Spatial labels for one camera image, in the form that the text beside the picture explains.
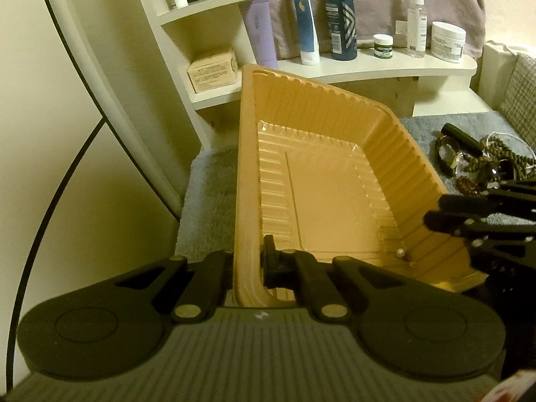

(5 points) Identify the white curved frame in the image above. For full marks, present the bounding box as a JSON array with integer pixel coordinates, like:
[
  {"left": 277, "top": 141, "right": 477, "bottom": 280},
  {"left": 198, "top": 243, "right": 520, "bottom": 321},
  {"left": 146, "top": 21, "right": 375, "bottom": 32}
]
[{"left": 36, "top": 0, "right": 185, "bottom": 220}]

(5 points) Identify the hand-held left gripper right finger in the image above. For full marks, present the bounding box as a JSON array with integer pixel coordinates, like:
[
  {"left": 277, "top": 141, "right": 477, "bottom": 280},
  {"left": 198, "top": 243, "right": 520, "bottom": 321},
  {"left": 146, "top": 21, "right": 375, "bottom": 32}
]
[{"left": 262, "top": 234, "right": 415, "bottom": 321}]

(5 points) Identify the clear spray bottle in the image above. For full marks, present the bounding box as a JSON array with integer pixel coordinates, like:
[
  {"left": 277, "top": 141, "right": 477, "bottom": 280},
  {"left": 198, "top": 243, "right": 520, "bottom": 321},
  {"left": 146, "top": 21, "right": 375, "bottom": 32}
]
[{"left": 406, "top": 0, "right": 428, "bottom": 58}]

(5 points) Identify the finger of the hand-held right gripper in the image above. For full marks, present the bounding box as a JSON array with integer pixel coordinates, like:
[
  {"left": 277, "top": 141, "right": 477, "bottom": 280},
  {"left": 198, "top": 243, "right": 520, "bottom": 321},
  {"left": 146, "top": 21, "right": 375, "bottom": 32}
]
[
  {"left": 423, "top": 211, "right": 536, "bottom": 246},
  {"left": 438, "top": 180, "right": 536, "bottom": 219}
]

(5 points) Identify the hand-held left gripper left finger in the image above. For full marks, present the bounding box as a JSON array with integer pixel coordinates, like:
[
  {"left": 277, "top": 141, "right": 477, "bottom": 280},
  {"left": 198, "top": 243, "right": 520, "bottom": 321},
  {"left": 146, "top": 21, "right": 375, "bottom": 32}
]
[{"left": 113, "top": 250, "right": 234, "bottom": 324}]

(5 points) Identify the small green jar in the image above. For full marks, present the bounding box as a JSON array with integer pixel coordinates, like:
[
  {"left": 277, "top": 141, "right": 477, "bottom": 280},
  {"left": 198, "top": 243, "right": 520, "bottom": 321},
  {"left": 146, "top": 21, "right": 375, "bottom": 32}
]
[{"left": 373, "top": 33, "right": 394, "bottom": 58}]

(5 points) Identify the purple tube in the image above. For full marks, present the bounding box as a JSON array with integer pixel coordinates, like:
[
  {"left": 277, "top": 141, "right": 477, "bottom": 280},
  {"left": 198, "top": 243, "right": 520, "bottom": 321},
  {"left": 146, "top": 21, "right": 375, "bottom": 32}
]
[{"left": 243, "top": 0, "right": 278, "bottom": 68}]

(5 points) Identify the thin black cable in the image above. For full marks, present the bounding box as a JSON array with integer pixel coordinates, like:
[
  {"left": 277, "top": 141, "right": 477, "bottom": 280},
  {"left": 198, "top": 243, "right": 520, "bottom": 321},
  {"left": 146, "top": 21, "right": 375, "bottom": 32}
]
[{"left": 6, "top": 119, "right": 107, "bottom": 386}]

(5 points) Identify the white cord loop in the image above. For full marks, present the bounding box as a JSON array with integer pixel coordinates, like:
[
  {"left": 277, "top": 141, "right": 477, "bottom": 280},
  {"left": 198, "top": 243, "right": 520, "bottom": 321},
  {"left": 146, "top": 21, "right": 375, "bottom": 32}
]
[{"left": 486, "top": 131, "right": 536, "bottom": 155}]

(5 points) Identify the dark bead necklace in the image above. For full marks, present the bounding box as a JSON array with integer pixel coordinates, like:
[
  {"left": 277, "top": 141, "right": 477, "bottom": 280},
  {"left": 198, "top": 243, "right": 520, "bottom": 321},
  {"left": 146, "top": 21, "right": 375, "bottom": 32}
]
[{"left": 461, "top": 134, "right": 536, "bottom": 187}]

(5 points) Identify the dark blue bottle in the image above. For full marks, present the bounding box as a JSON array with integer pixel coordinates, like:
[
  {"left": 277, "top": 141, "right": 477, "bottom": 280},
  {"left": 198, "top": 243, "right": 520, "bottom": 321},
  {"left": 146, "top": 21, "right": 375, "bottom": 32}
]
[{"left": 324, "top": 0, "right": 358, "bottom": 60}]

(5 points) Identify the black strap wristwatch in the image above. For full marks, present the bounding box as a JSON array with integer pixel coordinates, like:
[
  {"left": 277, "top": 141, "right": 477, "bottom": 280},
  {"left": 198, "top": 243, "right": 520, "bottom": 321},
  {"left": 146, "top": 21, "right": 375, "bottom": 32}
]
[{"left": 435, "top": 136, "right": 466, "bottom": 177}]

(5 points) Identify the white wooden shelf unit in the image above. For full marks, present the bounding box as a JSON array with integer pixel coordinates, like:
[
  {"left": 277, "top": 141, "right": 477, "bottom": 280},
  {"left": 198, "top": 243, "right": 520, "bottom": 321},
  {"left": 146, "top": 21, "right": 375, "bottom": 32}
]
[{"left": 128, "top": 0, "right": 478, "bottom": 151}]

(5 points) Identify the orange plastic tray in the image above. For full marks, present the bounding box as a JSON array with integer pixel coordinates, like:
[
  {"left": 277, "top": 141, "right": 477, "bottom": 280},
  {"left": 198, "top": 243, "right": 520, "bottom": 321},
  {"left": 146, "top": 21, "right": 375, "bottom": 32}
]
[{"left": 232, "top": 64, "right": 490, "bottom": 308}]

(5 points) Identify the small cardboard box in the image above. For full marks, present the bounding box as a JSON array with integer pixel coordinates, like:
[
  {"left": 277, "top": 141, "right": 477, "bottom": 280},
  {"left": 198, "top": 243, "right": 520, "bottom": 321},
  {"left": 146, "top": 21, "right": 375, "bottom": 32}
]
[{"left": 187, "top": 47, "right": 239, "bottom": 93}]

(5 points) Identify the checkered woven cushion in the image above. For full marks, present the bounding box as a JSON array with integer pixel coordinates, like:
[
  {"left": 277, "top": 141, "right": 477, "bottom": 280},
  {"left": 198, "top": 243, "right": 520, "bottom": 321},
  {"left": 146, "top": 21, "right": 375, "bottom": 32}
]
[{"left": 498, "top": 54, "right": 536, "bottom": 151}]

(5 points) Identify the brown hair tie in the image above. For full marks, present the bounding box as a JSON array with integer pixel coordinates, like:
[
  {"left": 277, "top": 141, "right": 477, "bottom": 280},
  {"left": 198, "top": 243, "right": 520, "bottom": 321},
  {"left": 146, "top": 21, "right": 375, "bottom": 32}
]
[{"left": 456, "top": 176, "right": 486, "bottom": 196}]

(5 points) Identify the white cream jar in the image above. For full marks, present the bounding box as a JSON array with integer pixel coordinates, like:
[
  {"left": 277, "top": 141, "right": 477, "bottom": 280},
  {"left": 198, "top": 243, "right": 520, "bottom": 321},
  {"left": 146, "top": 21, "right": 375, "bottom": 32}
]
[{"left": 431, "top": 21, "right": 467, "bottom": 63}]

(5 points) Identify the white pillow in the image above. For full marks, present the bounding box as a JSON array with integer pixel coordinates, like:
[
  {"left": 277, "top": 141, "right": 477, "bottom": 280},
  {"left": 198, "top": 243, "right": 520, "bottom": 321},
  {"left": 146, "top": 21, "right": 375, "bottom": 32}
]
[{"left": 477, "top": 41, "right": 524, "bottom": 112}]

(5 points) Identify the blue and white tube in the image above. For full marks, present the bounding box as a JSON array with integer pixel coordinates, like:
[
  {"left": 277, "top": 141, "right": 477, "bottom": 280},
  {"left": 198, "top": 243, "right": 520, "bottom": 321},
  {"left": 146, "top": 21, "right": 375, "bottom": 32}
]
[{"left": 290, "top": 0, "right": 321, "bottom": 65}]

